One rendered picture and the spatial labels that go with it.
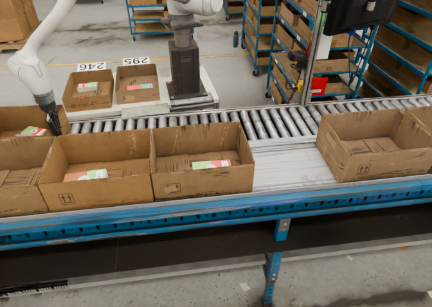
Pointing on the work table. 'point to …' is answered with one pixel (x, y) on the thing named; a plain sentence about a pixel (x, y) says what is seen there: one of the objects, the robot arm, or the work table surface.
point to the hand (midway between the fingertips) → (58, 134)
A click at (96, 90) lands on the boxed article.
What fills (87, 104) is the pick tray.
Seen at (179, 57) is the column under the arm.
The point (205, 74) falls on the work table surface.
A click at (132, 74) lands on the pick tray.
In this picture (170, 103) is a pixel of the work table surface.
